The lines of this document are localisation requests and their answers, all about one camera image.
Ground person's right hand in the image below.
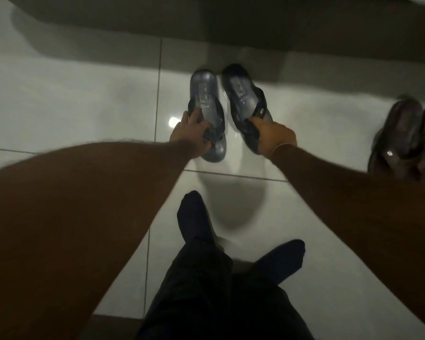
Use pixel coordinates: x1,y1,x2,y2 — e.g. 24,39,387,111
248,117,298,159

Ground person's left hand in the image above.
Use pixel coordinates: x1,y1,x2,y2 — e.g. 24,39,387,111
169,108,213,159

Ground dark blue sandal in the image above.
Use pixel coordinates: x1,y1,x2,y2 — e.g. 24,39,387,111
221,64,274,155
188,69,227,163

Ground person's right forearm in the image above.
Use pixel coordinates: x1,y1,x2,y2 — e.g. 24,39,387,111
269,144,425,337

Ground person's left forearm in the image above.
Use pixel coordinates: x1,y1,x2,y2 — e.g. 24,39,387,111
0,139,198,340

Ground thin wrist band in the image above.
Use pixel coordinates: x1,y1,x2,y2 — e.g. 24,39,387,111
270,142,295,158

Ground person's dark sock foot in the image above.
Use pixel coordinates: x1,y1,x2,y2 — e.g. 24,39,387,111
251,239,306,284
177,190,217,245

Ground person's black trousers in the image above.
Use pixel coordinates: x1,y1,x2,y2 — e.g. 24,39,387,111
135,241,316,340

